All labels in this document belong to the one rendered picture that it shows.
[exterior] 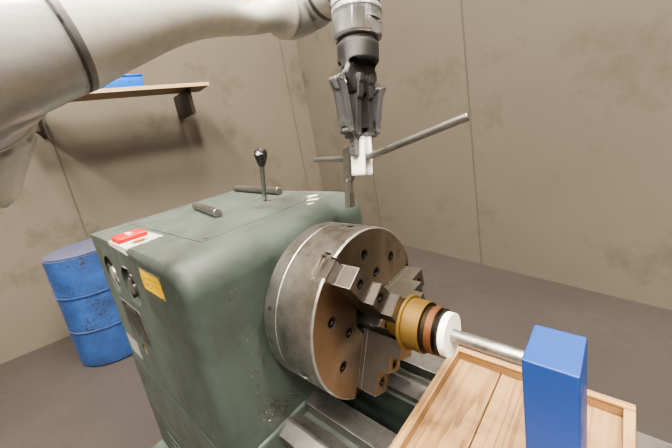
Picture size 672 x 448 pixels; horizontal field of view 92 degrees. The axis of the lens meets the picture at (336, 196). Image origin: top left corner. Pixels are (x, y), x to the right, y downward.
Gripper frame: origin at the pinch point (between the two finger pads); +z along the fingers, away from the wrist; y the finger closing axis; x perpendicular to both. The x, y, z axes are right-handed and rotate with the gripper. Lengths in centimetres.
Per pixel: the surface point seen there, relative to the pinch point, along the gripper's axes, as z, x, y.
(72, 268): 62, 242, -28
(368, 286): 21.8, -5.4, -5.5
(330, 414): 52, 7, -4
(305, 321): 25.8, -0.6, -15.2
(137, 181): 5, 320, 32
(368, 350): 34.9, -2.8, -3.1
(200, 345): 30.4, 13.5, -26.5
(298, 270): 19.3, 4.2, -12.6
